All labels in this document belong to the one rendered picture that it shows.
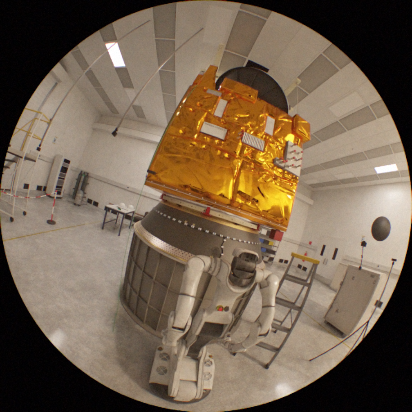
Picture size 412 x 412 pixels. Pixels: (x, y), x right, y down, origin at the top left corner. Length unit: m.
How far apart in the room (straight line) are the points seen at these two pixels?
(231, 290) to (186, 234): 0.96
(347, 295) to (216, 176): 3.68
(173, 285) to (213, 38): 4.52
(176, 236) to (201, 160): 0.88
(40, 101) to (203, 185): 7.29
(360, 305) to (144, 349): 3.79
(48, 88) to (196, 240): 7.74
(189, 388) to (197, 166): 2.11
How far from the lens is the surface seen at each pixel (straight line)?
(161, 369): 1.53
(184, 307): 0.69
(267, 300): 0.88
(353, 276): 3.91
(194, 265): 0.71
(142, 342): 2.02
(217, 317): 0.92
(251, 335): 0.94
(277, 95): 3.05
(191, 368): 1.42
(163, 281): 1.66
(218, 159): 1.75
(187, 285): 0.70
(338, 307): 4.06
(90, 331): 2.05
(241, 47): 3.94
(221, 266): 0.75
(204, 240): 1.53
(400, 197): 8.25
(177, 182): 1.64
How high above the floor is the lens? 1.67
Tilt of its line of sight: 3 degrees up
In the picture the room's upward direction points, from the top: 18 degrees clockwise
